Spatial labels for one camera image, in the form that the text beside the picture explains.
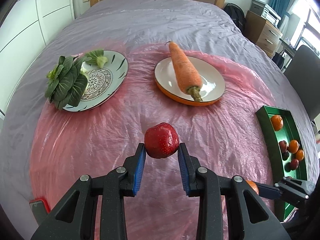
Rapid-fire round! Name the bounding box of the red apple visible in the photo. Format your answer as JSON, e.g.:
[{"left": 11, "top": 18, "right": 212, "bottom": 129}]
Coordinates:
[
  {"left": 144, "top": 122, "right": 180, "bottom": 159},
  {"left": 279, "top": 140, "right": 288, "bottom": 153},
  {"left": 290, "top": 158, "right": 299, "bottom": 171}
]

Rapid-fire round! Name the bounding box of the small orange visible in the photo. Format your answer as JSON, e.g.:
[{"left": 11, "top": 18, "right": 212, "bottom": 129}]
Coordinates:
[{"left": 295, "top": 149, "right": 304, "bottom": 161}]

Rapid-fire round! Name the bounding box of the dark plum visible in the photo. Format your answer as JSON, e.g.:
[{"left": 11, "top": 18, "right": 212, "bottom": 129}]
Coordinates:
[{"left": 281, "top": 151, "right": 290, "bottom": 161}]

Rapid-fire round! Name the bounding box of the large orange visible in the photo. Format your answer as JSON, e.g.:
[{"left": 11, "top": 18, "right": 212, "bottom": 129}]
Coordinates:
[{"left": 270, "top": 115, "right": 284, "bottom": 131}]

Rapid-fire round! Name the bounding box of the green metal tray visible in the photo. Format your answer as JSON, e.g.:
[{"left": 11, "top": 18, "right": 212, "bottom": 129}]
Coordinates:
[{"left": 255, "top": 105, "right": 309, "bottom": 222}]

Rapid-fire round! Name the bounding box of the pink plastic sheet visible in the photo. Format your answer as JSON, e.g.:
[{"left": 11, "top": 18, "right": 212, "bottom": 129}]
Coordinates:
[{"left": 29, "top": 43, "right": 274, "bottom": 239}]

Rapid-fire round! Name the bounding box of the orange rimmed white plate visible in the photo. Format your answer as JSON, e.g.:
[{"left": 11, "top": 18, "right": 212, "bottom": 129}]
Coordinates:
[{"left": 154, "top": 57, "right": 226, "bottom": 106}]

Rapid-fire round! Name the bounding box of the carrot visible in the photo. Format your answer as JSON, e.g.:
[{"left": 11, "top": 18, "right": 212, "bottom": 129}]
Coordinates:
[{"left": 167, "top": 41, "right": 203, "bottom": 102}]

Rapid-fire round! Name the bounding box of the patterned white plate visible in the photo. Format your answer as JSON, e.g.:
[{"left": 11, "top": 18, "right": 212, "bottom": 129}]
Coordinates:
[{"left": 63, "top": 50, "right": 129, "bottom": 112}]

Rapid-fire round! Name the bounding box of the red phone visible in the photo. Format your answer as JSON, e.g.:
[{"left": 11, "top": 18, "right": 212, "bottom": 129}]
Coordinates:
[{"left": 29, "top": 198, "right": 50, "bottom": 225}]

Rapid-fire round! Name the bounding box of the bok choy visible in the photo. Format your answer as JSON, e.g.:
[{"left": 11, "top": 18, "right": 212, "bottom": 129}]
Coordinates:
[{"left": 44, "top": 55, "right": 89, "bottom": 110}]

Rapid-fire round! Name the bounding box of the grey office chair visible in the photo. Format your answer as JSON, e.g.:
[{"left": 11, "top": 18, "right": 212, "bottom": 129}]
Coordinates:
[{"left": 284, "top": 45, "right": 320, "bottom": 120}]

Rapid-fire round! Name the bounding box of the small green vegetable piece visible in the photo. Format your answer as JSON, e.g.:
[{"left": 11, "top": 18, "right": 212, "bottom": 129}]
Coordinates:
[{"left": 85, "top": 49, "right": 108, "bottom": 68}]

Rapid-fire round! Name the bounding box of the grey bed cover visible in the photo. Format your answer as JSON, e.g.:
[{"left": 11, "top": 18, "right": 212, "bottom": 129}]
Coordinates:
[{"left": 1, "top": 0, "right": 319, "bottom": 239}]

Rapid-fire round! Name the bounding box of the wooden drawer cabinet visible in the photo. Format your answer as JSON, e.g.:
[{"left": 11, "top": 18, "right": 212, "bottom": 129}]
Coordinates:
[{"left": 244, "top": 11, "right": 283, "bottom": 58}]

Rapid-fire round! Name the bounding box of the black backpack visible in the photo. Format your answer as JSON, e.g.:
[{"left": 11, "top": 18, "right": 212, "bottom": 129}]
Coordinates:
[{"left": 223, "top": 3, "right": 246, "bottom": 33}]

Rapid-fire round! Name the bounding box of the grey printer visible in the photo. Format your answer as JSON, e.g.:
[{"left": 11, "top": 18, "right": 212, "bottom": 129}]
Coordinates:
[{"left": 250, "top": 0, "right": 281, "bottom": 27}]

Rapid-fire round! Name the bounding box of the white wardrobe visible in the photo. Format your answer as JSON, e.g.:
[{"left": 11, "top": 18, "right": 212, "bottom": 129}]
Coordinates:
[{"left": 1, "top": 0, "right": 74, "bottom": 112}]

